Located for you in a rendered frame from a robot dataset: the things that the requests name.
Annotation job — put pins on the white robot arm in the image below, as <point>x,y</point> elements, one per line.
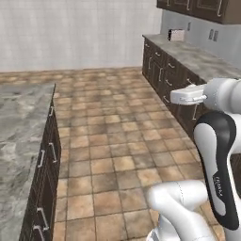
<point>213,147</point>

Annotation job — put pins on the grey double wall socket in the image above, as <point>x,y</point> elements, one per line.
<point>213,35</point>

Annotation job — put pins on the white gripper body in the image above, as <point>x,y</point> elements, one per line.
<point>187,93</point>

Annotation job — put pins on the dark brown base cabinet run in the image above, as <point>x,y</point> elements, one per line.
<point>157,70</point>

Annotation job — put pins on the dark brown island cabinet run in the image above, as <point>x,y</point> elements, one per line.
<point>47,185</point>

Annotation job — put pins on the dark brown wall cabinet run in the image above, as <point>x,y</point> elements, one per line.
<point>204,9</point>

